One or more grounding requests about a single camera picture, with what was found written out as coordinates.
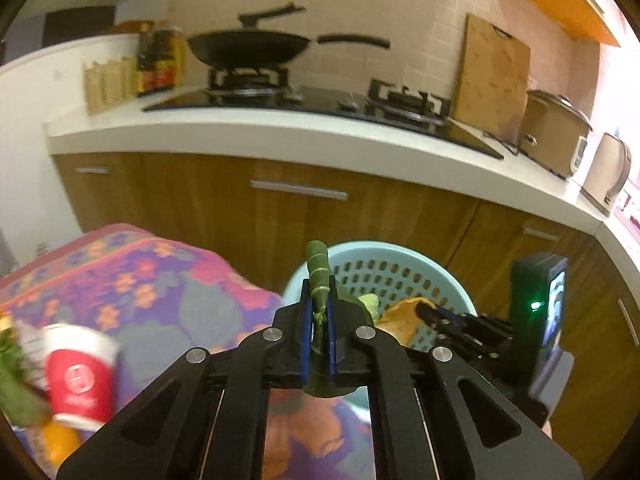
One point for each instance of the green vegetable stalk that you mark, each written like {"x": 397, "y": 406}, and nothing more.
{"x": 319, "y": 272}

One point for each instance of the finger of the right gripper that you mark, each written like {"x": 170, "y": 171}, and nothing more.
{"x": 439, "y": 319}

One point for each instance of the orange fruit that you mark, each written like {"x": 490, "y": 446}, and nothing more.
{"x": 60, "y": 441}

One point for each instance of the floral purple tablecloth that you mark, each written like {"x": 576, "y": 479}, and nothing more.
{"x": 159, "y": 298}

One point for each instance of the dark soy sauce bottle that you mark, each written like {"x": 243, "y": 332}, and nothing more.
{"x": 148, "y": 73}

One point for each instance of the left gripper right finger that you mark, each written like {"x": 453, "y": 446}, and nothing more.
{"x": 432, "y": 415}

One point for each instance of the black glass gas stove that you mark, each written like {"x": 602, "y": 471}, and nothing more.
{"x": 421, "y": 112}

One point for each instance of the wooden cutting board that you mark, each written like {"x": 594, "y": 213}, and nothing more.
{"x": 492, "y": 85}

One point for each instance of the woven utensil basket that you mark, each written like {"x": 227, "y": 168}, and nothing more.
{"x": 109, "y": 85}

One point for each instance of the light blue perforated trash basket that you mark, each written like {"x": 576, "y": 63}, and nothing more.
{"x": 392, "y": 273}

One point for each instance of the red label sauce bottle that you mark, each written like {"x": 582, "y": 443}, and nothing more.
{"x": 169, "y": 57}

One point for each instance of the white kitchen countertop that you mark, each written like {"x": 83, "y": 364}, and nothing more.
{"x": 347, "y": 144}

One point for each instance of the beige rice cooker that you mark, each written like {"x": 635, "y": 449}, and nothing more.
{"x": 554, "y": 133}

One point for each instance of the red white paper cup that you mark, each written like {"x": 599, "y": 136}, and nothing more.
{"x": 80, "y": 367}

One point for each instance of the yellow peel scrap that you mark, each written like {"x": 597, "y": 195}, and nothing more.
{"x": 402, "y": 322}

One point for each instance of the green leafy vegetable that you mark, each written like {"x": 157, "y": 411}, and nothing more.
{"x": 21, "y": 405}

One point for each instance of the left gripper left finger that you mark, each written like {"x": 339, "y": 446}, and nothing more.
{"x": 205, "y": 417}

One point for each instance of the black camera mount with screen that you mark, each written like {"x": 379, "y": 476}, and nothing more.
{"x": 536, "y": 313}

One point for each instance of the black frying pan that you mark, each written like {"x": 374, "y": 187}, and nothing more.
{"x": 252, "y": 47}

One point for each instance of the cream electric kettle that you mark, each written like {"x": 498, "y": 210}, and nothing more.
{"x": 607, "y": 174}

